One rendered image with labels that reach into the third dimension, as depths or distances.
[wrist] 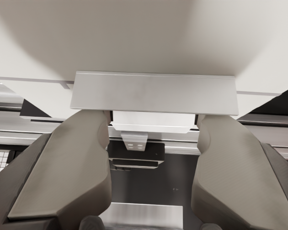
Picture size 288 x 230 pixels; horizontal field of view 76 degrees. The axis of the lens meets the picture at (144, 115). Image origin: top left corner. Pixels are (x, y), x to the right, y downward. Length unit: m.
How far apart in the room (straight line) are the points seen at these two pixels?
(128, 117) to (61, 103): 0.06
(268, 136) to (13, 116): 0.62
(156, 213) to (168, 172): 0.51
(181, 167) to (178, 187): 0.07
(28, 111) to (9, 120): 0.32
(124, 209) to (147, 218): 0.02
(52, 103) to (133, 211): 0.13
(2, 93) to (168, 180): 0.58
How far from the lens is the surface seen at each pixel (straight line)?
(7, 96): 0.28
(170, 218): 0.21
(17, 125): 0.53
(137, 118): 0.17
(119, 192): 0.71
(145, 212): 0.21
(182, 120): 0.18
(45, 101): 0.17
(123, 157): 0.39
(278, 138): 0.56
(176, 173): 0.72
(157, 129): 0.21
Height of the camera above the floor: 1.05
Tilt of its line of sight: 18 degrees down
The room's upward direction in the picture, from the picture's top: 177 degrees counter-clockwise
